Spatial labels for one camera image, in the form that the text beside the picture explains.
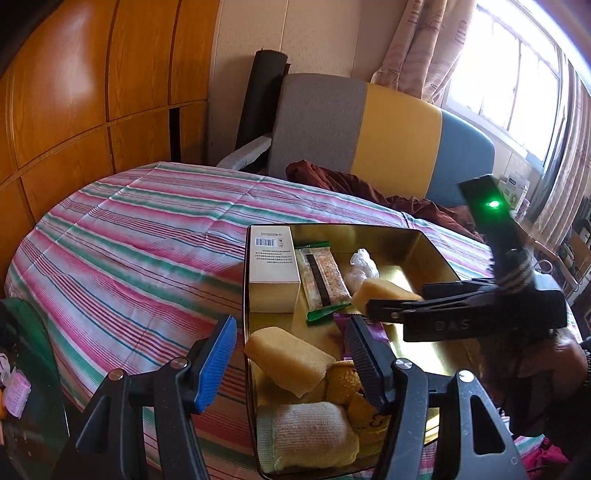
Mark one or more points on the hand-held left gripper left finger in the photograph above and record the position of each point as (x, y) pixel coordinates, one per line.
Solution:
(217, 364)

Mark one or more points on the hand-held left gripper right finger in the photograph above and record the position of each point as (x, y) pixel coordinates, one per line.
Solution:
(364, 355)

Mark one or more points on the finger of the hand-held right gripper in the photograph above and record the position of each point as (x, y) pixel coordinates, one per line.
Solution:
(457, 288)
(385, 310)

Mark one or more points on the small yellow sponge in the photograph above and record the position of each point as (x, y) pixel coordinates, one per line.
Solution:
(381, 290)

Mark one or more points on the yellow snack packet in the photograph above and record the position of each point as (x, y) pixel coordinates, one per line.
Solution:
(344, 383)

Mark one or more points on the purple snack packet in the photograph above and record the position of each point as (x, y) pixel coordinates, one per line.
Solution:
(346, 325)

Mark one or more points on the white plastic bag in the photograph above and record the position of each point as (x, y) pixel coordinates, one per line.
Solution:
(362, 270)

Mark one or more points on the gold metal tray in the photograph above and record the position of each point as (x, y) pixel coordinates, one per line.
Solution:
(406, 258)

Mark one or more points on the large yellow sponge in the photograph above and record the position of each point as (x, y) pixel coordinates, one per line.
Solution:
(288, 360)

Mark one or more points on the clear snack bar packet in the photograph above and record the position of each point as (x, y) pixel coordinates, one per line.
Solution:
(321, 279)

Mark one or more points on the grey sock blue cuff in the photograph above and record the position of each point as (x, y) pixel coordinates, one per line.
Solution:
(304, 436)

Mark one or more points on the person's right hand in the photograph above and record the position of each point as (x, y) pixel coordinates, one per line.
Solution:
(568, 360)

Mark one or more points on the wooden side desk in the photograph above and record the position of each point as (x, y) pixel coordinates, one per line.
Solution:
(572, 258)

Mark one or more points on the white box with barcode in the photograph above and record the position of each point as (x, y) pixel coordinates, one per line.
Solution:
(272, 272)

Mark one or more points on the small printed carton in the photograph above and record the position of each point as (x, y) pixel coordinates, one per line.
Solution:
(516, 190)

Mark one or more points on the maroon cloth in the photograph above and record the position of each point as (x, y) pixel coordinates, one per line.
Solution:
(332, 177)

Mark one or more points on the striped tablecloth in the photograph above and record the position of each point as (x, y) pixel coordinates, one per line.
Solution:
(138, 240)

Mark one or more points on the person's magenta clothing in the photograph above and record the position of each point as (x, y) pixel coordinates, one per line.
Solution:
(549, 461)

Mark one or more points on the beige patterned curtain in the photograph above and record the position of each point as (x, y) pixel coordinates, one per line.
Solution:
(568, 166)
(425, 46)

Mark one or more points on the green glass side table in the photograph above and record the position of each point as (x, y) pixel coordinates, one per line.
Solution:
(32, 341)

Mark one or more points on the grey yellow blue sofa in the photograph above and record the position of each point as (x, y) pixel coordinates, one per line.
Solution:
(318, 124)

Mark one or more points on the pink white cloth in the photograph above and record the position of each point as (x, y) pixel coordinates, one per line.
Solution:
(18, 392)

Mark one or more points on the window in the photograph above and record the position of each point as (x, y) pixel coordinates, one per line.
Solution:
(508, 83)

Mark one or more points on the black rolled mat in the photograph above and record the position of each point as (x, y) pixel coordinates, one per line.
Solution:
(261, 101)

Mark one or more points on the wooden wardrobe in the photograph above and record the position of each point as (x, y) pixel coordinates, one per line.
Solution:
(92, 92)

